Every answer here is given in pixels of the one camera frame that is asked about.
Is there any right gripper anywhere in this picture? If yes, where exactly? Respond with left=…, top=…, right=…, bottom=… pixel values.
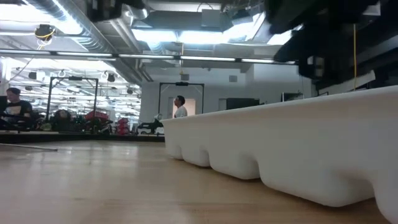
left=273, top=26, right=354, bottom=85

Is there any black monitor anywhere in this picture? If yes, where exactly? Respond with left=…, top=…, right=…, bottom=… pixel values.
left=226, top=98, right=261, bottom=110

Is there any white cutlery tray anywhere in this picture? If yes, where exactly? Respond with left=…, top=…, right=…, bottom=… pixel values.
left=160, top=85, right=398, bottom=224

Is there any person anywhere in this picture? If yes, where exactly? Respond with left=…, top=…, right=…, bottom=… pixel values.
left=0, top=87, right=34, bottom=130
left=53, top=108, right=73, bottom=131
left=173, top=95, right=188, bottom=119

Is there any long LED light bar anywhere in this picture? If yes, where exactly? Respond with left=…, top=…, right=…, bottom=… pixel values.
left=0, top=48, right=298, bottom=66

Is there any yellow hanging cable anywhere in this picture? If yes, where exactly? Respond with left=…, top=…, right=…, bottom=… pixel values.
left=352, top=23, right=358, bottom=91

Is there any black rig frame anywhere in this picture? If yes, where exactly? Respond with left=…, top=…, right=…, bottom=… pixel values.
left=45, top=76, right=99, bottom=124
left=157, top=82, right=205, bottom=115

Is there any black yellow cable reel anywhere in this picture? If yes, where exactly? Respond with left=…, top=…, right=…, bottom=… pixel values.
left=34, top=24, right=56, bottom=41

